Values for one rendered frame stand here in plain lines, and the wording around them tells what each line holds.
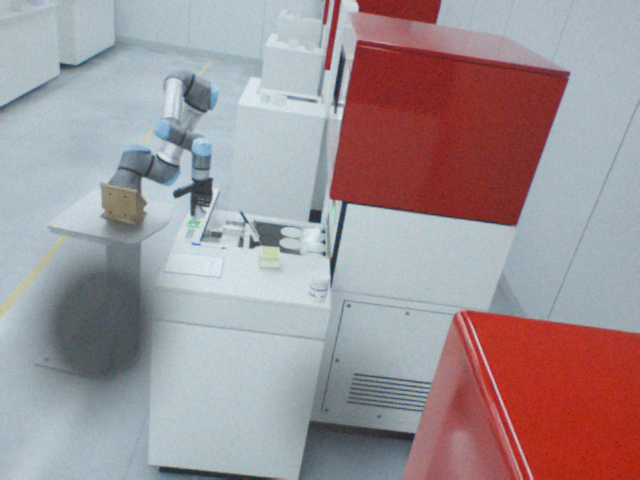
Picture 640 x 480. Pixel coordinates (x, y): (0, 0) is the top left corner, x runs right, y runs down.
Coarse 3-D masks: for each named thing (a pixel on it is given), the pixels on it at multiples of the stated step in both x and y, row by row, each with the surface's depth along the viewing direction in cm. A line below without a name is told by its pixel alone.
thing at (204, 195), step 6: (192, 180) 235; (198, 180) 233; (204, 180) 234; (210, 180) 236; (198, 186) 236; (204, 186) 237; (210, 186) 236; (192, 192) 237; (198, 192) 238; (204, 192) 238; (210, 192) 237; (198, 198) 237; (204, 198) 237; (210, 198) 241; (198, 204) 239; (204, 204) 239
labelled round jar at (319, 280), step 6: (318, 270) 208; (312, 276) 204; (318, 276) 205; (324, 276) 205; (312, 282) 205; (318, 282) 203; (324, 282) 203; (312, 288) 205; (318, 288) 204; (324, 288) 205; (312, 294) 206; (318, 294) 205; (324, 294) 206; (312, 300) 207; (318, 300) 207; (324, 300) 208
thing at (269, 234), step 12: (264, 228) 266; (276, 228) 268; (300, 228) 271; (312, 228) 273; (252, 240) 254; (264, 240) 256; (276, 240) 258; (300, 240) 261; (312, 240) 262; (324, 240) 264; (288, 252) 250; (300, 252) 251; (312, 252) 253; (324, 252) 254
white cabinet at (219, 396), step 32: (160, 320) 209; (160, 352) 215; (192, 352) 215; (224, 352) 215; (256, 352) 215; (288, 352) 215; (320, 352) 215; (160, 384) 223; (192, 384) 222; (224, 384) 222; (256, 384) 222; (288, 384) 222; (160, 416) 230; (192, 416) 230; (224, 416) 230; (256, 416) 230; (288, 416) 230; (160, 448) 238; (192, 448) 238; (224, 448) 238; (256, 448) 238; (288, 448) 238
